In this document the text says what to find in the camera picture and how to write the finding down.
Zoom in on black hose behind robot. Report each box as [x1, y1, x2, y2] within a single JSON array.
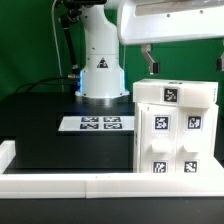
[[58, 9, 81, 72]]

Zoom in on white thin cable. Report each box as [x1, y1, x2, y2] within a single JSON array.
[[50, 0, 64, 78]]

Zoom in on white cabinet door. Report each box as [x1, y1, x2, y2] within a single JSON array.
[[140, 105, 177, 174], [176, 108, 216, 173]]

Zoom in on white U-shaped frame fence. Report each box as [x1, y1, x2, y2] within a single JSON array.
[[0, 140, 224, 199]]

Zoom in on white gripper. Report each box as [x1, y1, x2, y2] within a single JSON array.
[[117, 0, 224, 74]]

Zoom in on white cabinet top block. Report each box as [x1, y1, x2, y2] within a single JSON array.
[[133, 79, 218, 108]]

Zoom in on white cabinet body box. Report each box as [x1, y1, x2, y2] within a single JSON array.
[[133, 103, 218, 174]]

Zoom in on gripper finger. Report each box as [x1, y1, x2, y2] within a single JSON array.
[[216, 39, 224, 71]]

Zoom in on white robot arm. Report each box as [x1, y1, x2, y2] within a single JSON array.
[[56, 0, 224, 104]]

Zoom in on white base tag plate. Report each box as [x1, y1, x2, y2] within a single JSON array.
[[58, 116, 134, 132]]

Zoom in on black cable on table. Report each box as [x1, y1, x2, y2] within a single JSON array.
[[14, 76, 81, 94]]

